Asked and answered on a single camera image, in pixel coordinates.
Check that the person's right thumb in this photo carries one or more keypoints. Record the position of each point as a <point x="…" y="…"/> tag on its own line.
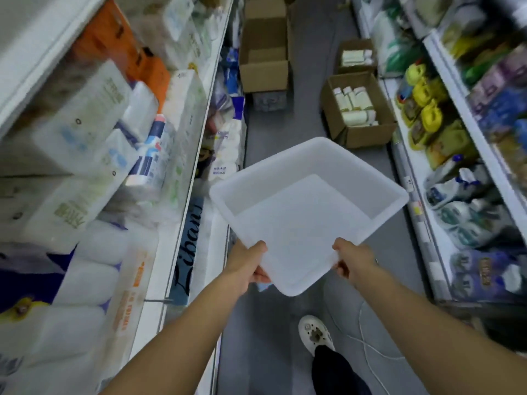
<point x="339" y="246"/>

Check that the yellow price tag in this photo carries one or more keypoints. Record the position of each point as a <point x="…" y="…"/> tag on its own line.
<point x="417" y="208"/>

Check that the person's left thumb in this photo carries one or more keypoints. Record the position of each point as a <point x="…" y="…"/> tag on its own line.
<point x="258" y="250"/>

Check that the yellow capped detergent bottle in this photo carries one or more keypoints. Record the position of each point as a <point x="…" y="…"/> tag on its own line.
<point x="424" y="100"/>
<point x="426" y="125"/>
<point x="413" y="80"/>

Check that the white green detergent bottle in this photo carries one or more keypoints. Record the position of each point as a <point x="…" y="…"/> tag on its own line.
<point x="469" y="224"/>

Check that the white blue spray bottle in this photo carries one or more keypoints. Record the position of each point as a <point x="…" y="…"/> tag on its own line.
<point x="448" y="189"/>

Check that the row of colourful detergent packets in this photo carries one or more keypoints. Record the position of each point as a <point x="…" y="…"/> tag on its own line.
<point x="490" y="78"/>

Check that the stack of blue white packs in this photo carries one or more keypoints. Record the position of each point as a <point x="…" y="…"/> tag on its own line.
<point x="232" y="82"/>

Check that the purple detergent pouch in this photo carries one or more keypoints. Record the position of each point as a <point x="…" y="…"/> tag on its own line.
<point x="486" y="275"/>

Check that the white price tag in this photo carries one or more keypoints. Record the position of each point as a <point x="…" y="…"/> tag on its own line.
<point x="409" y="184"/>

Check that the blue yellow tissue pack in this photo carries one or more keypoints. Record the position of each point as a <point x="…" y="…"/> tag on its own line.
<point x="29" y="279"/>

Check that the tall white green tissue pack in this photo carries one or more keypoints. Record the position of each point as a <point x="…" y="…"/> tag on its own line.
<point x="187" y="119"/>

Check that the blue pack with script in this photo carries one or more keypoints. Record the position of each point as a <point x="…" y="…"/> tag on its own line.
<point x="187" y="250"/>

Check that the white right shelf unit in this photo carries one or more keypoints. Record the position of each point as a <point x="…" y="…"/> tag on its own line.
<point x="416" y="176"/>

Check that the empty open cardboard box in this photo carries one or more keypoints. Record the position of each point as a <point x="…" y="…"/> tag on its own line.
<point x="264" y="57"/>

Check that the white paper pack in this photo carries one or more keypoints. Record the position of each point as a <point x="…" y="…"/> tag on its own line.
<point x="226" y="152"/>

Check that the large clear white tissue pack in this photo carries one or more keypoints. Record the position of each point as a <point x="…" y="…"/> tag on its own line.
<point x="82" y="119"/>

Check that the white clog shoe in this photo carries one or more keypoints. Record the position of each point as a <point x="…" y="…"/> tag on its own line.
<point x="315" y="335"/>

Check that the person's right forearm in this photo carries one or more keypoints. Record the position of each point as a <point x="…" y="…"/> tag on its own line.
<point x="428" y="333"/>

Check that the person's left forearm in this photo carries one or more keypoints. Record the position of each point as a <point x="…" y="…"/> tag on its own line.
<point x="185" y="337"/>

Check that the person's left hand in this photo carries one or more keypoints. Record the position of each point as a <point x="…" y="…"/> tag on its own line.
<point x="243" y="265"/>

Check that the large cardboard box with bottles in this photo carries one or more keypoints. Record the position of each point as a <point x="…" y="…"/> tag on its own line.
<point x="362" y="133"/>

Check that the small cardboard box with bottles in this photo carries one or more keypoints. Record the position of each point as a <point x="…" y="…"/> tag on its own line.
<point x="350" y="45"/>

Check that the small white tissue pack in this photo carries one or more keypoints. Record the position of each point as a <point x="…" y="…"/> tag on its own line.
<point x="140" y="108"/>

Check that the person's right hand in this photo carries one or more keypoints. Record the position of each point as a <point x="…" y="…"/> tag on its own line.
<point x="356" y="261"/>

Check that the white tissue pack green print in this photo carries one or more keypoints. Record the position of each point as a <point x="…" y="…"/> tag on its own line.
<point x="61" y="209"/>

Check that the white left shelf unit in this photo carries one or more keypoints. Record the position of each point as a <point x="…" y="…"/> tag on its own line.
<point x="41" y="32"/>

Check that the white shelf unit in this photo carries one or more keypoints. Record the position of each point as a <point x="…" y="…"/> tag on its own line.
<point x="416" y="176"/>
<point x="41" y="32"/>

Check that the toilet roll pack orange label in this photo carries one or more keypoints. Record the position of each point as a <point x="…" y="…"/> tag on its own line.
<point x="90" y="308"/>

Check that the row of white tissue packs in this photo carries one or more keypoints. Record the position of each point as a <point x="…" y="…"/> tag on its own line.
<point x="177" y="24"/>

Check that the blue and white tissue pack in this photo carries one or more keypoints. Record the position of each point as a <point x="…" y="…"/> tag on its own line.
<point x="150" y="160"/>

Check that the closed cardboard box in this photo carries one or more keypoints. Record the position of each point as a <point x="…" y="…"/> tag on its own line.
<point x="265" y="6"/>

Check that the white green plastic bag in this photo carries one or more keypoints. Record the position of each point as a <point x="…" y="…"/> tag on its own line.
<point x="393" y="41"/>

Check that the olive green detergent pouch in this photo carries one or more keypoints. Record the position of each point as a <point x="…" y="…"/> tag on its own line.
<point x="451" y="143"/>

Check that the white plastic basin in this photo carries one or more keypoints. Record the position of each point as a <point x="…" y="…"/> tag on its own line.
<point x="304" y="209"/>

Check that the orange tissue pack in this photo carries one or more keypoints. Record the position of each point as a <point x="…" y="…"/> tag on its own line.
<point x="111" y="41"/>

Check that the black trouser leg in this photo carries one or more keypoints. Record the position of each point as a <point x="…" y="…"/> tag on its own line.
<point x="335" y="372"/>

